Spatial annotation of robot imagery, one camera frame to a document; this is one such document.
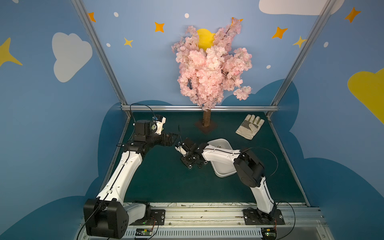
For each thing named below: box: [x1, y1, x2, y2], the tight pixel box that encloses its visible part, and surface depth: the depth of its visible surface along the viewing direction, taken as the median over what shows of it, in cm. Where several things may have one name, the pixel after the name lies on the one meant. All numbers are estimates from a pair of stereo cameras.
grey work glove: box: [235, 114, 265, 140], surface depth 117 cm
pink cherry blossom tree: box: [171, 17, 253, 133], surface depth 73 cm
